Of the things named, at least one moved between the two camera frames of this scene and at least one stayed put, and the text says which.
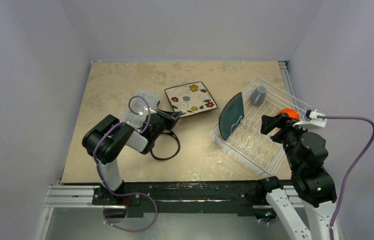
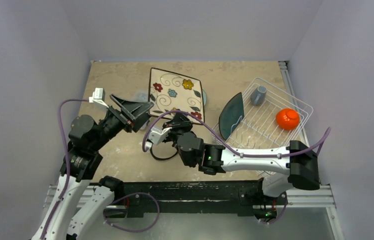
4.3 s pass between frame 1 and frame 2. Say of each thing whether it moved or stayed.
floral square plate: moved
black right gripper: moved
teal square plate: stayed
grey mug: stayed
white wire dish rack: stayed
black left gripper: moved
